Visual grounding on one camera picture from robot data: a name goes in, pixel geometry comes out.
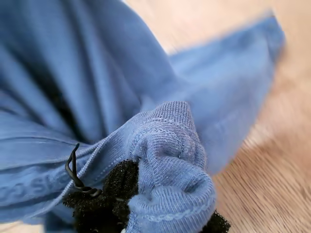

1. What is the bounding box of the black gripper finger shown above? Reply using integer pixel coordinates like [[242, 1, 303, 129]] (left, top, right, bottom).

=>
[[201, 210, 231, 233], [62, 160, 140, 233]]

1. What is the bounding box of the blue printed T-shirt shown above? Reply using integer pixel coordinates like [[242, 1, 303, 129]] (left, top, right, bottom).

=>
[[0, 0, 286, 233]]

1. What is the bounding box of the black twisted wire tie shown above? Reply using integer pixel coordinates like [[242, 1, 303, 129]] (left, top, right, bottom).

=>
[[65, 143, 103, 197]]

